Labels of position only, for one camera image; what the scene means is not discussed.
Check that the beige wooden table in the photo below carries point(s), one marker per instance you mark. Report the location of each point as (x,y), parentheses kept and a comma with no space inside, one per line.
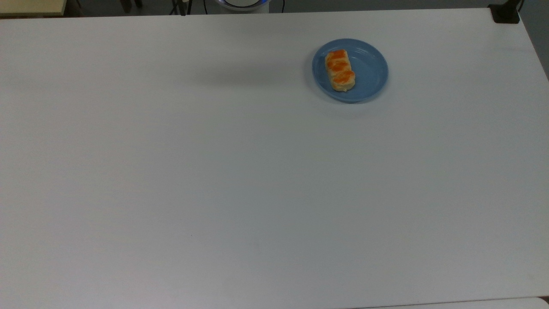
(30,6)

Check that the orange glazed bread loaf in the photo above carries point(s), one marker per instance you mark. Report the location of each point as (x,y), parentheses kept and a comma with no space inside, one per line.
(340,71)

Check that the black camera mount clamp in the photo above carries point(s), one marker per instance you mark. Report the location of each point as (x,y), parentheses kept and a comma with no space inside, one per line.
(505,15)

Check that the blue round plate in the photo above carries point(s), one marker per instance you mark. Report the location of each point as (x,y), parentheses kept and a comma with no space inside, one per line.
(369,71)

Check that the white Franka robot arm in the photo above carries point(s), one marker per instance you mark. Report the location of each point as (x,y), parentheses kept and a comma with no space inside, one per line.
(242,4)

